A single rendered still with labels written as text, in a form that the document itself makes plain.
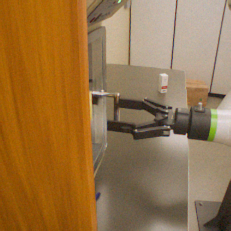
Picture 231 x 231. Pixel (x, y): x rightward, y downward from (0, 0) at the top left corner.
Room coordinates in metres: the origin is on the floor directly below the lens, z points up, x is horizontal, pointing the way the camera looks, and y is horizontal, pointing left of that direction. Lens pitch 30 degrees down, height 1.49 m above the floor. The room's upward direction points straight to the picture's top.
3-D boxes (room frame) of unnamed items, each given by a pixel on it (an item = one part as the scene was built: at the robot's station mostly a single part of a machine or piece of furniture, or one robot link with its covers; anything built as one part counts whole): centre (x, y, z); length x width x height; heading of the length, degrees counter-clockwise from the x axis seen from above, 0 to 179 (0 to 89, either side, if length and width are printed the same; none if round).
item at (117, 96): (0.63, 0.00, 1.17); 0.05 x 0.03 x 0.10; 75
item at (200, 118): (0.57, -0.24, 1.15); 0.09 x 0.06 x 0.12; 166
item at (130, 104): (0.68, -0.05, 1.14); 0.07 x 0.01 x 0.03; 76
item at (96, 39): (0.53, 0.06, 1.19); 0.30 x 0.01 x 0.40; 165
